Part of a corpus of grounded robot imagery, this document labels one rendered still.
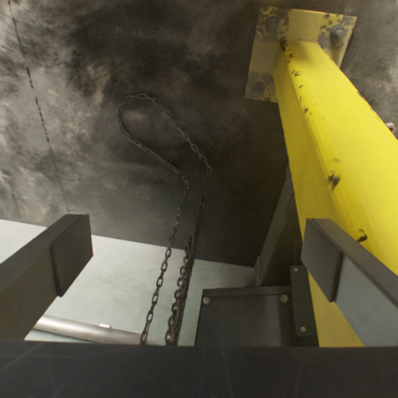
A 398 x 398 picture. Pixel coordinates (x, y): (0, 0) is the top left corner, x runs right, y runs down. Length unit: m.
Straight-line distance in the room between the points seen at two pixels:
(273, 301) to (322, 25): 0.66
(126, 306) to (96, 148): 0.61
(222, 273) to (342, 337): 1.13
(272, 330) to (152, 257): 0.78
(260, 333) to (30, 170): 1.06
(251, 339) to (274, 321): 0.06
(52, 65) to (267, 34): 0.64
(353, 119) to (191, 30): 0.56
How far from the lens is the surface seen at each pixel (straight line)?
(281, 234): 0.80
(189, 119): 0.93
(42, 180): 1.33
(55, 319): 1.12
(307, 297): 0.61
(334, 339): 0.25
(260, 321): 0.66
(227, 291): 0.70
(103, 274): 1.29
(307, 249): 0.17
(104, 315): 1.19
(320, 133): 0.35
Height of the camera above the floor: 0.83
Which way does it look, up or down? 49 degrees down
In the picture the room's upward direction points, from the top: 167 degrees counter-clockwise
